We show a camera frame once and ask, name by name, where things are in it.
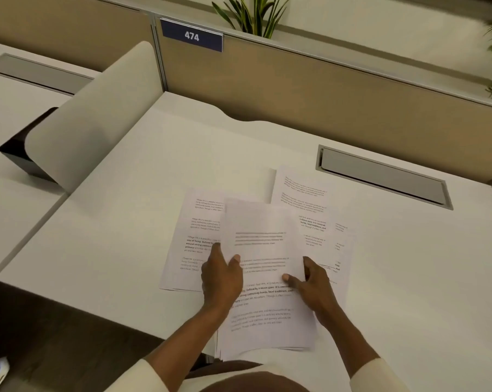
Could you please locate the person's white left sleeve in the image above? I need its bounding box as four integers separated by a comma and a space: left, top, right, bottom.
117, 358, 191, 392

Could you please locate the person's left hand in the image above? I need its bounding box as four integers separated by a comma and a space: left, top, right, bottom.
201, 243, 245, 313

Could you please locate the printed paper sheet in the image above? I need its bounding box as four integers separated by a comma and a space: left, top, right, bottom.
270, 166, 329, 218
298, 211, 354, 291
159, 188, 227, 293

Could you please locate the grey desk cable cover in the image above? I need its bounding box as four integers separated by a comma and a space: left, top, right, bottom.
315, 144, 454, 211
0, 52, 94, 97

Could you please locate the person's right hand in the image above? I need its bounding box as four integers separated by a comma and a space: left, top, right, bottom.
282, 256, 343, 321

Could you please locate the stack of printed paper sheets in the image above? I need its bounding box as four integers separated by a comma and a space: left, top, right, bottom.
214, 197, 317, 362

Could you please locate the curved white desk divider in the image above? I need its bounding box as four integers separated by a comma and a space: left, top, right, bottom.
25, 40, 165, 195

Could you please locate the beige partition panel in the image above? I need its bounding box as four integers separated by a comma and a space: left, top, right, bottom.
0, 0, 153, 73
155, 14, 492, 186

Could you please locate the blue number sign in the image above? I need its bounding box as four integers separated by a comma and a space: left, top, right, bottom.
160, 18, 224, 53

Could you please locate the person's white right sleeve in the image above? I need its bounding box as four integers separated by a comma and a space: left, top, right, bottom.
347, 354, 412, 392

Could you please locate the black box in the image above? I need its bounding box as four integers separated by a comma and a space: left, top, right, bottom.
0, 106, 61, 184

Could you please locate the person's left forearm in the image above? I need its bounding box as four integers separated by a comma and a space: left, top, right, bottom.
142, 305, 233, 381

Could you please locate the person's right forearm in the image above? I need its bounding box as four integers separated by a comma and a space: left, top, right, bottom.
315, 299, 382, 379

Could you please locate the person's white sleeve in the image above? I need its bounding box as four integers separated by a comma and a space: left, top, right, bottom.
347, 354, 412, 392
117, 358, 191, 392

